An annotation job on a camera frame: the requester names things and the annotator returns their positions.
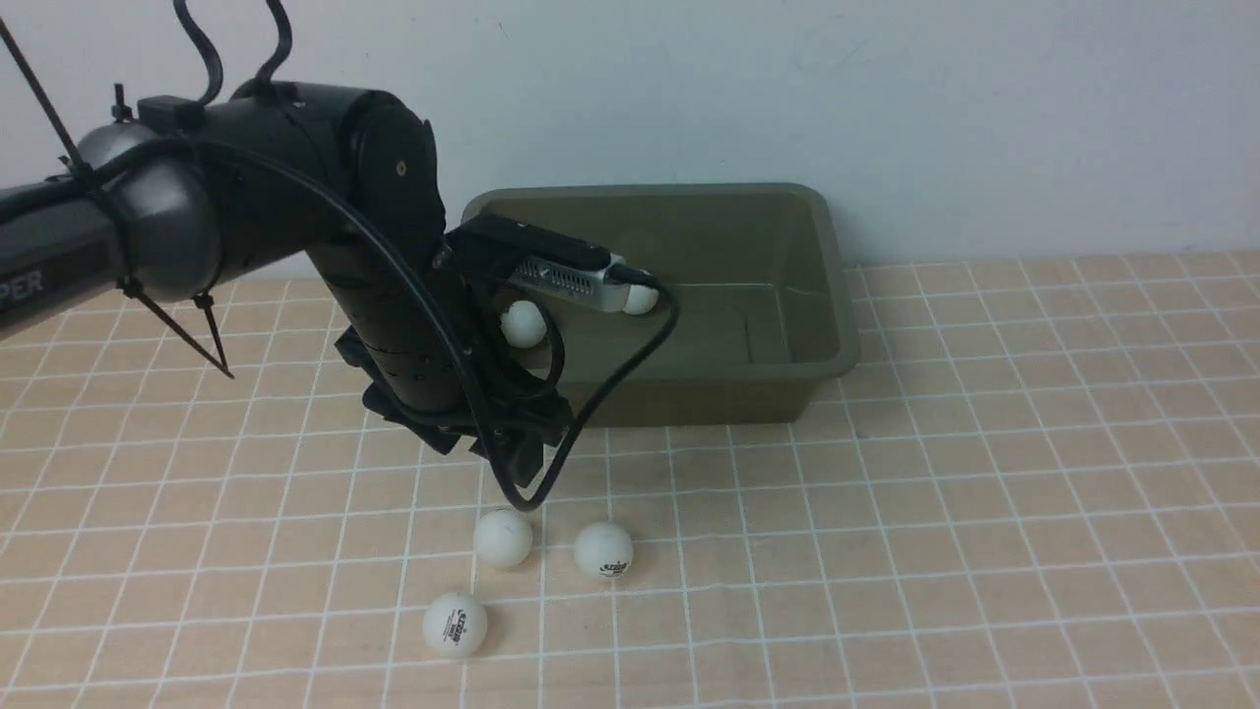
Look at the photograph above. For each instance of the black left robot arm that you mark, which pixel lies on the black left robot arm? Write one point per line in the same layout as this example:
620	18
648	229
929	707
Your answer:
347	177

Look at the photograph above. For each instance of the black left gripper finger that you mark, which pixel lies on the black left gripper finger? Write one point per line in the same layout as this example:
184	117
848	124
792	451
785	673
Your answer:
517	461

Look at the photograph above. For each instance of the white logo ball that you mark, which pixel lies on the white logo ball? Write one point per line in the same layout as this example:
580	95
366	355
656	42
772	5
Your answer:
603	551
455	625
522	325

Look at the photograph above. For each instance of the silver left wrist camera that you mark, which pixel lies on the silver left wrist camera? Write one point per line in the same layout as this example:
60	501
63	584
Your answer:
576	276

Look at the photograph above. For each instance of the checkered peach tablecloth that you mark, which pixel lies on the checkered peach tablecloth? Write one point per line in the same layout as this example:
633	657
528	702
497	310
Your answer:
1038	489

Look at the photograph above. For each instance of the white logo ball front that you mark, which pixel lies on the white logo ball front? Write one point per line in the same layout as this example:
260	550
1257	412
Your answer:
455	625

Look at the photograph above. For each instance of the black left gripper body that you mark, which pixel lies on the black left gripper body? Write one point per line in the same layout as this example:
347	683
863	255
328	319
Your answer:
423	393

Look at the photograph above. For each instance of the black cable ties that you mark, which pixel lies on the black cable ties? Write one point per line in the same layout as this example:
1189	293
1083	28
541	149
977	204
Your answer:
138	220

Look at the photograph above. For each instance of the olive green plastic bin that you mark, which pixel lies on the olive green plastic bin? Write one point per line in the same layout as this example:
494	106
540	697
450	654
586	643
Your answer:
766	315

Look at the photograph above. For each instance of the plain white ball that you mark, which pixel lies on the plain white ball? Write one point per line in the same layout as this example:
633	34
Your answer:
503	538

